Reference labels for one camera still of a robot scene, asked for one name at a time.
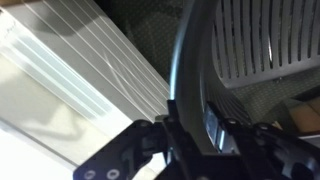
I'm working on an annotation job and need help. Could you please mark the brown leather armchair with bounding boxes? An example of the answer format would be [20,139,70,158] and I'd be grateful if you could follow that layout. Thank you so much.
[272,97,320,135]

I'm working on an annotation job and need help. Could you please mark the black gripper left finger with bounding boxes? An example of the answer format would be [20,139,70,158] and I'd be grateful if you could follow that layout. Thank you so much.
[73,100,199,180]

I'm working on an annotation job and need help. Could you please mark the black mesh office chair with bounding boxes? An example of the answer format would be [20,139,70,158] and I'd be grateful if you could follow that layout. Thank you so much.
[170,0,320,152]

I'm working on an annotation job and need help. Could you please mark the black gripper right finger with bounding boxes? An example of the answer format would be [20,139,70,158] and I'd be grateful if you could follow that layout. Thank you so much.
[203,102,320,180]

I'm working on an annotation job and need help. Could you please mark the white wall radiator unit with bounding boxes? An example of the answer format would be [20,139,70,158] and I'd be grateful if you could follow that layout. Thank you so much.
[1,0,168,164]

